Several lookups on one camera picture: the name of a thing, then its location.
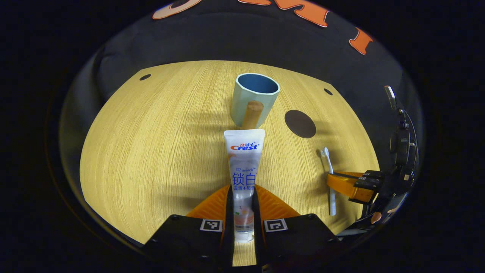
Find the white toothbrush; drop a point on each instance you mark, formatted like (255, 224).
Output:
(332, 197)

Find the black backdrop cloth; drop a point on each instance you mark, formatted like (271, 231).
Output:
(227, 38)

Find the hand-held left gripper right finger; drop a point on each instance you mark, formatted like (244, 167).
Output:
(258, 242)

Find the small black desk grommet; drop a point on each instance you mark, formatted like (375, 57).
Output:
(145, 77)
(328, 91)

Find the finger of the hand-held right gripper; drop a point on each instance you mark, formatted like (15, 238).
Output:
(365, 184)
(373, 174)

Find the white toothpaste tube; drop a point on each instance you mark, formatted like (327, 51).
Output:
(244, 167)

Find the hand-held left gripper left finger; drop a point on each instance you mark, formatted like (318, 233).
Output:
(228, 242)

